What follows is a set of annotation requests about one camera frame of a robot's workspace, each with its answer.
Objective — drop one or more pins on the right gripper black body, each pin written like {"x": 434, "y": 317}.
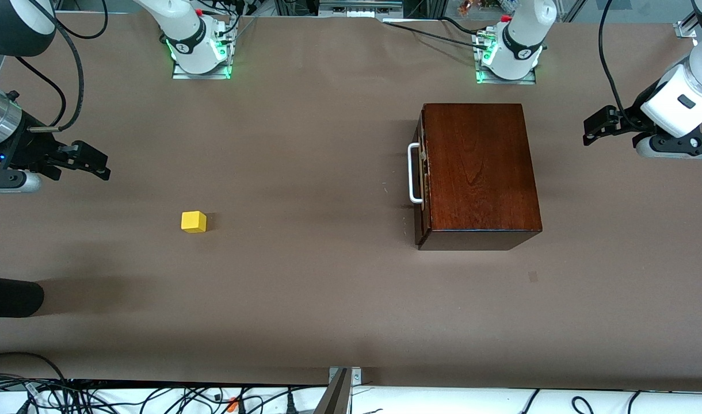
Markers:
{"x": 24, "y": 148}

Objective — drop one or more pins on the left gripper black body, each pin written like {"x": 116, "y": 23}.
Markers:
{"x": 628, "y": 121}

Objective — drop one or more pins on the yellow block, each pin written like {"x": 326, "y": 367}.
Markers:
{"x": 193, "y": 222}

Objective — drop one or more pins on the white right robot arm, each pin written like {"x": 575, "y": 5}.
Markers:
{"x": 190, "y": 40}

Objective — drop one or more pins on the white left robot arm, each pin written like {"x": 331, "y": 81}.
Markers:
{"x": 523, "y": 34}

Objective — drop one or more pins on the dark brown wooden cabinet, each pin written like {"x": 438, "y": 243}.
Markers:
{"x": 483, "y": 172}

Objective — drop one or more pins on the black ribbed cylinder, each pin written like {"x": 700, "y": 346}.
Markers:
{"x": 11, "y": 296}

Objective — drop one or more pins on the table cover sheet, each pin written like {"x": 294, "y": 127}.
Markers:
{"x": 270, "y": 287}

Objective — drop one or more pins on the white power strip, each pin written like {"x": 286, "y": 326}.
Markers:
{"x": 362, "y": 11}

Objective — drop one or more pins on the dark grey mounting bar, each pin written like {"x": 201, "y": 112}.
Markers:
{"x": 336, "y": 397}

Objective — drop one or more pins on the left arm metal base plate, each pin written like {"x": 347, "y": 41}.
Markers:
{"x": 506, "y": 81}

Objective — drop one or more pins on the aluminium frame profile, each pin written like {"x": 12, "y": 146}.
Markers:
{"x": 685, "y": 30}

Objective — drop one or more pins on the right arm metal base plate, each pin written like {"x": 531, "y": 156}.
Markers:
{"x": 201, "y": 75}

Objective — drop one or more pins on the small metal bracket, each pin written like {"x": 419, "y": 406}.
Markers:
{"x": 357, "y": 376}

